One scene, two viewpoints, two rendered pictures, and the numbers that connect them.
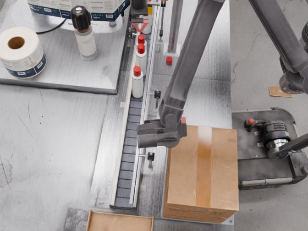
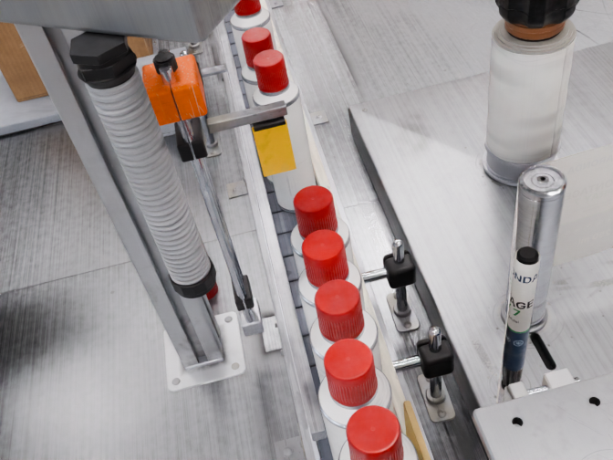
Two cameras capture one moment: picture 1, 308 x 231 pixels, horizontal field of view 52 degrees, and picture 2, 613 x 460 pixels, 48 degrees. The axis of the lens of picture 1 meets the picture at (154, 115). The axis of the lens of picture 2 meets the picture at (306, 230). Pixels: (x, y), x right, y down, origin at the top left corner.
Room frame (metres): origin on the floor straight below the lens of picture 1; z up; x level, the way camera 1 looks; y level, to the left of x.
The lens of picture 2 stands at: (1.60, 0.03, 1.46)
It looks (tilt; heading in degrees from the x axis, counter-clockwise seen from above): 45 degrees down; 175
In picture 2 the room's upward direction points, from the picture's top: 12 degrees counter-clockwise
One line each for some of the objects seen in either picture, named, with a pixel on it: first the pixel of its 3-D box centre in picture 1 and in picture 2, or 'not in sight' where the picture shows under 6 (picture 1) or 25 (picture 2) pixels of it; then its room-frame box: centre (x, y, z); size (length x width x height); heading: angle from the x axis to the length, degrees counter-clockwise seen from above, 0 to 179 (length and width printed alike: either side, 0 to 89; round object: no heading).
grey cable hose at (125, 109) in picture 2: not in sight; (154, 182); (1.24, -0.03, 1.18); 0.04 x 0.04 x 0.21
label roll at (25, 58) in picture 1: (21, 52); not in sight; (0.93, 0.66, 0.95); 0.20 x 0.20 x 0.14
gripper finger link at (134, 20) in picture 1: (140, 20); not in sight; (0.91, 0.08, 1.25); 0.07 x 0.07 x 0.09; 8
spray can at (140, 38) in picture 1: (141, 51); (284, 134); (0.97, 0.08, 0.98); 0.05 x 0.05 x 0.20
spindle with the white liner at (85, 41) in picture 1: (84, 33); (530, 58); (1.01, 0.36, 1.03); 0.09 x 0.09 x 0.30
